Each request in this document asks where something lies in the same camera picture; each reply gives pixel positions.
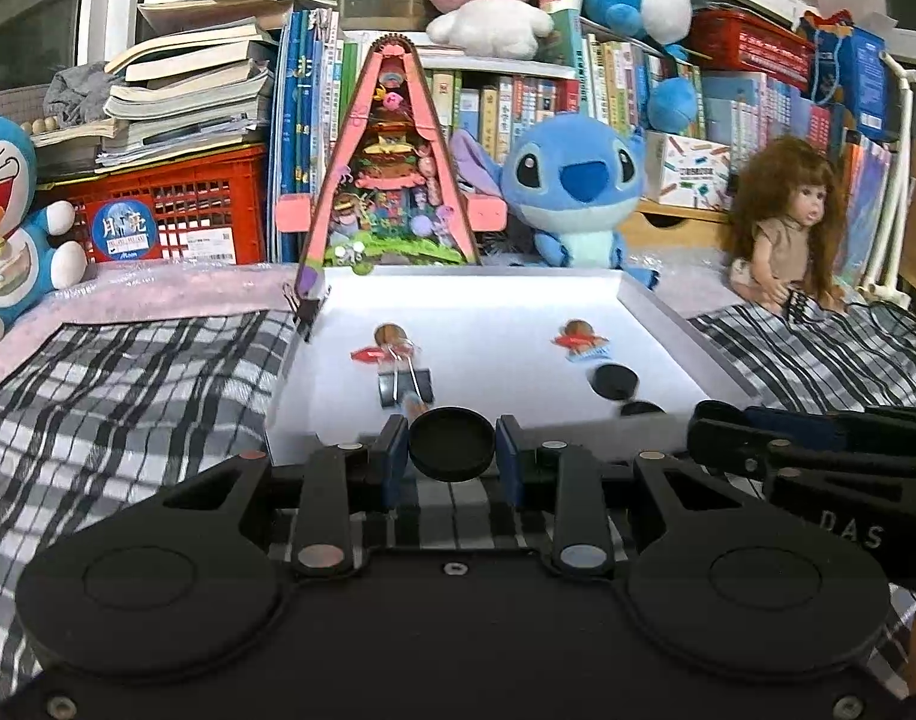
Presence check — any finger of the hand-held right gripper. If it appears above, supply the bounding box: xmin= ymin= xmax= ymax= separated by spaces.
xmin=686 ymin=400 xmax=801 ymax=478
xmin=743 ymin=403 xmax=916 ymax=460

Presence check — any pink triangular diorama house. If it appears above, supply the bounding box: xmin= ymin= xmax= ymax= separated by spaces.
xmin=274 ymin=34 xmax=512 ymax=298

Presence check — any printed white carton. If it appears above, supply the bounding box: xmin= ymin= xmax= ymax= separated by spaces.
xmin=641 ymin=130 xmax=733 ymax=212

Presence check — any large black binder clip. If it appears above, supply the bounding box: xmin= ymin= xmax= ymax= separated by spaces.
xmin=375 ymin=349 xmax=437 ymax=410

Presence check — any black white checked cloth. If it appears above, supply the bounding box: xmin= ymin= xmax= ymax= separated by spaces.
xmin=0 ymin=306 xmax=916 ymax=700

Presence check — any blue robot cat plush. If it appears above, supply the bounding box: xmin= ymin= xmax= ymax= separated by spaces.
xmin=0 ymin=114 xmax=91 ymax=353

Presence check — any blue big-eared plush toy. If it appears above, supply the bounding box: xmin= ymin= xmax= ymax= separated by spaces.
xmin=450 ymin=112 xmax=662 ymax=293

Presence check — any white pole rack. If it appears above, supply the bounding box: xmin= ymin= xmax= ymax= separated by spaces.
xmin=858 ymin=49 xmax=916 ymax=310

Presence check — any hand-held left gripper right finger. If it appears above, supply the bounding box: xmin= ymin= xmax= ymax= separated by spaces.
xmin=494 ymin=414 xmax=745 ymax=580

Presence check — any blue paper bag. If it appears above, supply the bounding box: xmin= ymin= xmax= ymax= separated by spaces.
xmin=795 ymin=9 xmax=894 ymax=143

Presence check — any small black binder clip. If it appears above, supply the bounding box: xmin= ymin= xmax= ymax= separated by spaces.
xmin=280 ymin=281 xmax=334 ymax=344

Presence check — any stack of books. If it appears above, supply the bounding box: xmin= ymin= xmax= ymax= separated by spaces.
xmin=98 ymin=0 xmax=295 ymax=167

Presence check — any row of thin leaning books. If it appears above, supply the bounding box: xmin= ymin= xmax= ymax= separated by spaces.
xmin=833 ymin=127 xmax=898 ymax=291

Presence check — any white cardboard box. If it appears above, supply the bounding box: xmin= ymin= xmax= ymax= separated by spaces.
xmin=263 ymin=264 xmax=763 ymax=470

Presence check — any red crate with round sticker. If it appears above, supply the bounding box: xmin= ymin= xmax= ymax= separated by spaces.
xmin=34 ymin=144 xmax=271 ymax=266

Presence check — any grey cloth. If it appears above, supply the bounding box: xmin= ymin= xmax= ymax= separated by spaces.
xmin=44 ymin=64 xmax=118 ymax=125

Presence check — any long-haired doll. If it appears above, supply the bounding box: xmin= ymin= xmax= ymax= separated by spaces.
xmin=725 ymin=136 xmax=850 ymax=317

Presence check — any wooden drawer box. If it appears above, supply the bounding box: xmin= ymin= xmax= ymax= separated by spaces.
xmin=620 ymin=199 xmax=737 ymax=249

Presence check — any round black lid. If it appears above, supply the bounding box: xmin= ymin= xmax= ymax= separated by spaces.
xmin=591 ymin=364 xmax=641 ymax=401
xmin=407 ymin=405 xmax=498 ymax=483

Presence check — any red mesh plastic crate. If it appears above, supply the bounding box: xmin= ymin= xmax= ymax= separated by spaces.
xmin=686 ymin=6 xmax=818 ymax=95

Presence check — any row of tall blue books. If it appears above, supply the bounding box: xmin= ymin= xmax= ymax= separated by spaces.
xmin=266 ymin=7 xmax=362 ymax=265

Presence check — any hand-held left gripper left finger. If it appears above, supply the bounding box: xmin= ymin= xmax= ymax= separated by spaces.
xmin=164 ymin=414 xmax=415 ymax=581

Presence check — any row of shelf books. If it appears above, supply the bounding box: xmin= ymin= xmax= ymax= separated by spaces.
xmin=341 ymin=15 xmax=850 ymax=160

